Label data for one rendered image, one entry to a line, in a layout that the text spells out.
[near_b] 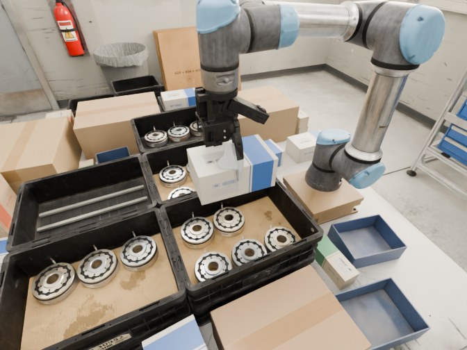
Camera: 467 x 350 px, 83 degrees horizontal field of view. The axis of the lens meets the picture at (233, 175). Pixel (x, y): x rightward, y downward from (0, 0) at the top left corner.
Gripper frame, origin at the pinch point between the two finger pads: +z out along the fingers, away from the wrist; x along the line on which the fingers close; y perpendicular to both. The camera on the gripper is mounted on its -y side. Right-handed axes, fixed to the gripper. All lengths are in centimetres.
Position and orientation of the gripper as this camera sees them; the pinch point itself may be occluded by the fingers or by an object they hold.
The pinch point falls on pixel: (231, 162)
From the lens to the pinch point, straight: 67.8
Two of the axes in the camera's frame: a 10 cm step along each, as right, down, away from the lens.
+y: -9.4, 2.4, -2.6
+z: 0.1, 7.6, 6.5
